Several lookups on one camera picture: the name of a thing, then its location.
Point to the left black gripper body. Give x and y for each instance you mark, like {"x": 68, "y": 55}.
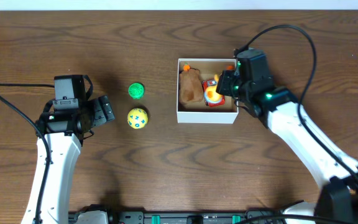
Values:
{"x": 103, "y": 109}

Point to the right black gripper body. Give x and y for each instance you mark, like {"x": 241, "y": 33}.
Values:
{"x": 225, "y": 84}

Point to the red toy fire truck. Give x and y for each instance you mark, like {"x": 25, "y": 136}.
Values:
{"x": 209, "y": 84}

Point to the yellow rubber duck toy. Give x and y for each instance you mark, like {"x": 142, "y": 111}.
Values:
{"x": 212, "y": 95}

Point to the brown plush toy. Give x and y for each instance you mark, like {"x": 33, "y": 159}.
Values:
{"x": 190, "y": 87}

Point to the yellow ball blue letters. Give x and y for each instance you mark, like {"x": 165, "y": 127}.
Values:
{"x": 137, "y": 118}

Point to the green round toy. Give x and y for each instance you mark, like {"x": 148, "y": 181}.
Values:
{"x": 136, "y": 90}

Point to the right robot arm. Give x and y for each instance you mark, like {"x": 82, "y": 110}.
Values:
{"x": 278, "y": 109}

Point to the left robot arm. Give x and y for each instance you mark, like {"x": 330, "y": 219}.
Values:
{"x": 62, "y": 128}

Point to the white cardboard box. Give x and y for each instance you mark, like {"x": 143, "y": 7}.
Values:
{"x": 199, "y": 112}

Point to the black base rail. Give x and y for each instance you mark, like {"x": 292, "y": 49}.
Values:
{"x": 182, "y": 217}

